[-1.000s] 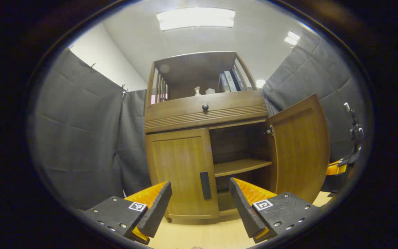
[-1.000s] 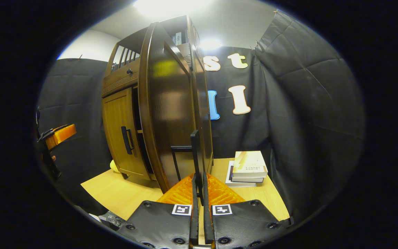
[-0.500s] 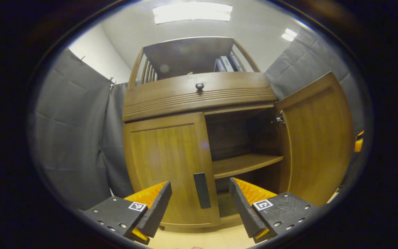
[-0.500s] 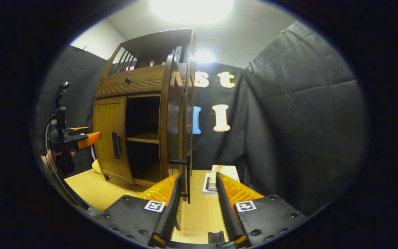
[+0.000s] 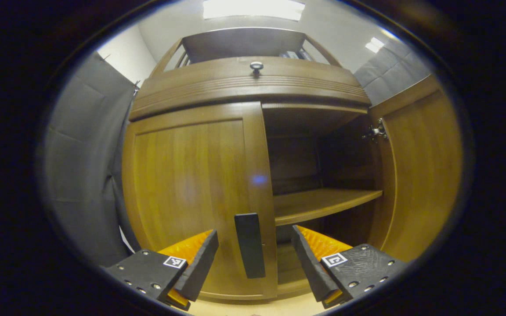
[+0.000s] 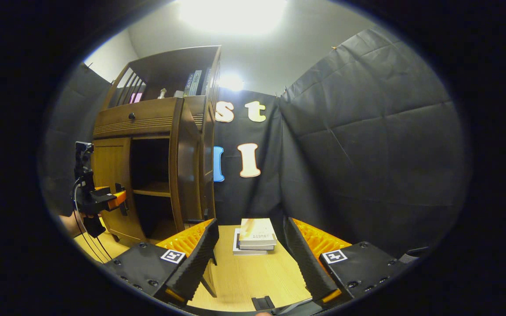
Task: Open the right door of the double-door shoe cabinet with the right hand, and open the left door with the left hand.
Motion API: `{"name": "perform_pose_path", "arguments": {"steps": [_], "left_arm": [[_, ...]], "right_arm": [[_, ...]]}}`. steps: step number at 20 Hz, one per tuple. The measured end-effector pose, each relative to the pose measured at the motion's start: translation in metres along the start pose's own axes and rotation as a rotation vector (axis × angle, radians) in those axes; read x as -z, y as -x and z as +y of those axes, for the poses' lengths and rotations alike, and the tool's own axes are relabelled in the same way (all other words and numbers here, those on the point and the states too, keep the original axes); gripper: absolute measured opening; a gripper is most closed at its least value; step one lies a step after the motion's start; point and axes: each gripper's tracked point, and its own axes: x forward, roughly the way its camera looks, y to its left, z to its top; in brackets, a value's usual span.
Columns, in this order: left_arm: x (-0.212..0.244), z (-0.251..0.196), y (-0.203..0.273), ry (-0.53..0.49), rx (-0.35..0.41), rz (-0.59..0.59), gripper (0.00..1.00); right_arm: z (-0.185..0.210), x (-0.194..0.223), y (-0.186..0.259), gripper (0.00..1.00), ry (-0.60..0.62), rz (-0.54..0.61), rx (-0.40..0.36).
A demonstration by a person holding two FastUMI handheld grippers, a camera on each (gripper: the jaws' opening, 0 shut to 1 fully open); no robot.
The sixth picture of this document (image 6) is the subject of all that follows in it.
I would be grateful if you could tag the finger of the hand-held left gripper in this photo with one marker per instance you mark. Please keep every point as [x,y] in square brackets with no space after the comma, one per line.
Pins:
[117,199]

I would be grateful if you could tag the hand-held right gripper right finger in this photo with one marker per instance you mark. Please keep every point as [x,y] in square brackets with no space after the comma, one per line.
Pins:
[303,259]

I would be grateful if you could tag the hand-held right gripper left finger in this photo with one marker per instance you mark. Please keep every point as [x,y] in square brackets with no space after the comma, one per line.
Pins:
[200,259]

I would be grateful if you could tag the wooden shoe cabinet door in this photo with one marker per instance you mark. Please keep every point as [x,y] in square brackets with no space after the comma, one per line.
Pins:
[187,166]
[108,166]

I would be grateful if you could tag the wooden double-door shoe cabinet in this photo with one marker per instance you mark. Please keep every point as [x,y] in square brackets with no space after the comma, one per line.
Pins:
[169,61]

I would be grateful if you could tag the white book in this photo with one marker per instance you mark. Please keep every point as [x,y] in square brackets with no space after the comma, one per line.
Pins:
[236,245]

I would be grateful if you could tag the thin grey book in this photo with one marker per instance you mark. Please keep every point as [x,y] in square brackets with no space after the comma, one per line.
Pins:
[253,247]

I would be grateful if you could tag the beige cover book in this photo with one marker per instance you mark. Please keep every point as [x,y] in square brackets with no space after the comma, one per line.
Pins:
[257,231]

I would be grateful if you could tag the wooden drawer with black knob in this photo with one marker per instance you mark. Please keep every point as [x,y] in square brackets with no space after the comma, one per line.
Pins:
[147,116]

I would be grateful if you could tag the white pump bottle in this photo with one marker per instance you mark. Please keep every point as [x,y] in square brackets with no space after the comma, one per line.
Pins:
[162,93]

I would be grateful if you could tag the small white box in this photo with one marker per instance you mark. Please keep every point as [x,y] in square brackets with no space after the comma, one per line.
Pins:
[178,94]

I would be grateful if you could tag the black backdrop cloth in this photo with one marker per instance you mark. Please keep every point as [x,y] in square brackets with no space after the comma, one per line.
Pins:
[367,153]

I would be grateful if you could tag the dark blue book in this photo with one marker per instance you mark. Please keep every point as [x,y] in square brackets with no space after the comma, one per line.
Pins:
[188,85]

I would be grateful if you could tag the light grey book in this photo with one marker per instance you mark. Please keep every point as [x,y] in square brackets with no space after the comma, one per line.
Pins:
[196,83]

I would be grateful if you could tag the small ceiling light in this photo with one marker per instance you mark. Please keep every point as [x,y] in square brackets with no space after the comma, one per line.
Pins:
[232,81]

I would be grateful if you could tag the large ceiling light panel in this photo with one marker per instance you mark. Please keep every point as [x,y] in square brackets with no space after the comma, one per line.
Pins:
[233,13]

